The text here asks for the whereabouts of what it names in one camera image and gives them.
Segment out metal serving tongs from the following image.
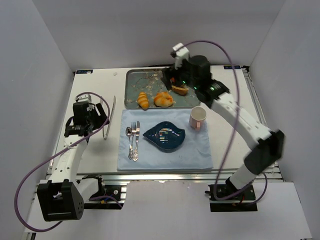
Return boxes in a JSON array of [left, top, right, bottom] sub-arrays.
[[102, 95, 117, 140]]

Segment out round golden bread roll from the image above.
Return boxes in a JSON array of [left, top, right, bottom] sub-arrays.
[[153, 92, 174, 108]]

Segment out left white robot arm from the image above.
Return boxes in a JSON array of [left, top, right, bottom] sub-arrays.
[[37, 100, 109, 222]]

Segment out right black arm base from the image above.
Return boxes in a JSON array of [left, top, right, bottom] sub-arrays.
[[204, 184, 258, 213]]

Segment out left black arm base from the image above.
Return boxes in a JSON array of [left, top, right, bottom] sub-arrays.
[[81, 175, 124, 210]]

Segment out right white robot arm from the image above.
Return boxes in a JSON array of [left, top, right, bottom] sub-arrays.
[[161, 55, 285, 201]]

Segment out brown bread slice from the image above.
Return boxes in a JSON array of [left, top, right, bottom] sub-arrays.
[[171, 85, 189, 96]]

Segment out floral metal tray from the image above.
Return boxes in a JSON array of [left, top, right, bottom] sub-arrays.
[[124, 68, 200, 109]]

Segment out right blue table label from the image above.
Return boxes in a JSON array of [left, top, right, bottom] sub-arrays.
[[223, 65, 241, 70]]

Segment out blue table label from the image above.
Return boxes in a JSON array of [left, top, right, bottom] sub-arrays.
[[223, 65, 241, 70], [75, 69, 93, 75]]

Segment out pink mug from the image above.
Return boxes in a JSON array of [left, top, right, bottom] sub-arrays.
[[189, 106, 207, 131]]

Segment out silver spoon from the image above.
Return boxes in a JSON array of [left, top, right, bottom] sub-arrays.
[[125, 126, 133, 160]]

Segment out left blue table label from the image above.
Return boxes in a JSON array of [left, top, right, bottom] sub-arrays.
[[75, 69, 93, 75]]

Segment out silver fork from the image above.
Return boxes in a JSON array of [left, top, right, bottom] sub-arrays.
[[130, 121, 137, 160]]

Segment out small striped croissant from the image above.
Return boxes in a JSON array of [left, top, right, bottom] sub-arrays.
[[137, 92, 150, 110]]

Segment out dark blue leaf plate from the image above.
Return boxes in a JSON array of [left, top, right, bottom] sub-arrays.
[[142, 121, 186, 152]]

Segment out light blue placemat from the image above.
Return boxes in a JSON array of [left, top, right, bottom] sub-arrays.
[[117, 108, 214, 171]]

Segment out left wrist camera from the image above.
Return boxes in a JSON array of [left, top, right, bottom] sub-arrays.
[[75, 94, 92, 103]]

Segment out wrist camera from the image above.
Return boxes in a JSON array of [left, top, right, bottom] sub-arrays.
[[170, 43, 190, 70], [75, 94, 92, 103]]

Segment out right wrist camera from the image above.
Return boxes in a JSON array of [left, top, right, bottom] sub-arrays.
[[170, 43, 190, 70]]

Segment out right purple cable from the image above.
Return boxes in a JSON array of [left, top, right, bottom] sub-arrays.
[[183, 40, 268, 201]]

